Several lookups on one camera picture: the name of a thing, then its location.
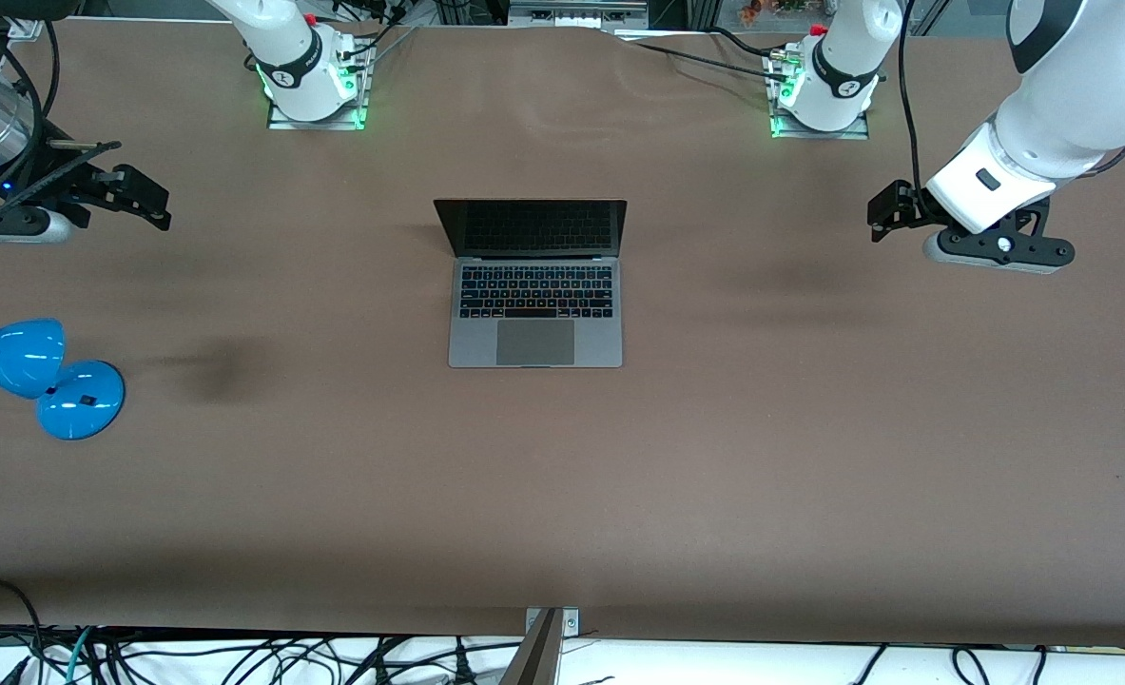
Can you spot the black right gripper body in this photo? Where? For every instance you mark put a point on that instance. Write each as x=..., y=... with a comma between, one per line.
x=58, y=184

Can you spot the grey aluminium laptop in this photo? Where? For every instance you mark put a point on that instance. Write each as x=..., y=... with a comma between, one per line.
x=533, y=342

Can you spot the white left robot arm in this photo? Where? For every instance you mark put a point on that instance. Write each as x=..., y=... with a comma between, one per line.
x=1076, y=86

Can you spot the blue desk lamp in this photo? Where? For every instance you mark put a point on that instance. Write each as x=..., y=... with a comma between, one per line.
x=77, y=404

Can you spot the brown table cover cloth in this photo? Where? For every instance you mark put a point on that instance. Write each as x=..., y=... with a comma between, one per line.
x=809, y=428

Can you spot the orange background clutter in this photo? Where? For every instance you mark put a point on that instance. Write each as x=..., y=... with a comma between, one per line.
x=771, y=9

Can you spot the grey metal socket box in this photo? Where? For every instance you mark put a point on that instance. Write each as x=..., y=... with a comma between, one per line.
x=572, y=14

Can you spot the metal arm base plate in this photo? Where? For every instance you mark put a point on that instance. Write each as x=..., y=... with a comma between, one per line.
x=857, y=133
x=281, y=122

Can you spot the aluminium frame profile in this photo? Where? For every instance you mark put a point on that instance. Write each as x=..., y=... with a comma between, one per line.
x=25, y=27

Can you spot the small metal table bracket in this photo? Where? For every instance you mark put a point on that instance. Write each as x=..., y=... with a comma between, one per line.
x=572, y=623

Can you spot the dark metal camera pole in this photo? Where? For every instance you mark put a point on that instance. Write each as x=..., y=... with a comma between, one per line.
x=535, y=661

